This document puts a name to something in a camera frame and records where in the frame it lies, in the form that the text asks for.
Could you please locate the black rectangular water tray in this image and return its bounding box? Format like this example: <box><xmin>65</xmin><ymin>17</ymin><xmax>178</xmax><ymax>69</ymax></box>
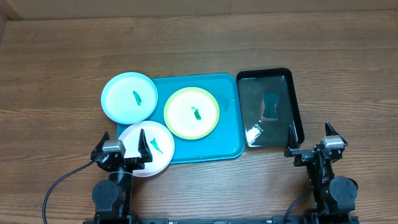
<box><xmin>236</xmin><ymin>68</ymin><xmax>305</xmax><ymax>148</ymax></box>

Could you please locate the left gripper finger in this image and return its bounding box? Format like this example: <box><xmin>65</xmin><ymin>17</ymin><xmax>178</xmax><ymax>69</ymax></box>
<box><xmin>92</xmin><ymin>131</ymin><xmax>109</xmax><ymax>153</ymax></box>
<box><xmin>138</xmin><ymin>129</ymin><xmax>152</xmax><ymax>158</ymax></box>

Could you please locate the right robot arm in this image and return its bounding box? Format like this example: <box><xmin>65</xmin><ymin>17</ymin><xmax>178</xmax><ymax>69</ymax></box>
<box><xmin>284</xmin><ymin>122</ymin><xmax>358</xmax><ymax>223</ymax></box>

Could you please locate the light blue plate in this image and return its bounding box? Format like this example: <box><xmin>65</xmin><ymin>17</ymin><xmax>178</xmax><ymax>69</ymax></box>
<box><xmin>101</xmin><ymin>72</ymin><xmax>158</xmax><ymax>124</ymax></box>

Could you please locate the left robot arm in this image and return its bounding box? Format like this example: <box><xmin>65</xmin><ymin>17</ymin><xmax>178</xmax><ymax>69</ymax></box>
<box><xmin>91</xmin><ymin>129</ymin><xmax>152</xmax><ymax>224</ymax></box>

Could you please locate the green scrubbing sponge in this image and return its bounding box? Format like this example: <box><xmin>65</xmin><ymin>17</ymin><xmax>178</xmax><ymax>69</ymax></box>
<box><xmin>261</xmin><ymin>92</ymin><xmax>279</xmax><ymax>121</ymax></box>

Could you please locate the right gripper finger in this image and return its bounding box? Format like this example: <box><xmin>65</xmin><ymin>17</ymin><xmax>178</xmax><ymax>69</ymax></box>
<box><xmin>285</xmin><ymin>126</ymin><xmax>299</xmax><ymax>151</ymax></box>
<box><xmin>325</xmin><ymin>121</ymin><xmax>348</xmax><ymax>145</ymax></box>

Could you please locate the pink white plate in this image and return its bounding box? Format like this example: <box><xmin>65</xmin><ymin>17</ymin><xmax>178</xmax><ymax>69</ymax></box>
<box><xmin>118</xmin><ymin>121</ymin><xmax>175</xmax><ymax>177</ymax></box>

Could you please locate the yellow-green plate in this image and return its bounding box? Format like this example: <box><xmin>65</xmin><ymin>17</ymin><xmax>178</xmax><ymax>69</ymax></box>
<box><xmin>164</xmin><ymin>87</ymin><xmax>220</xmax><ymax>140</ymax></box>

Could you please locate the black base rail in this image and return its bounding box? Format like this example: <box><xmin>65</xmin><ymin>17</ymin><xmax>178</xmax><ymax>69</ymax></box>
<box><xmin>83</xmin><ymin>215</ymin><xmax>360</xmax><ymax>224</ymax></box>

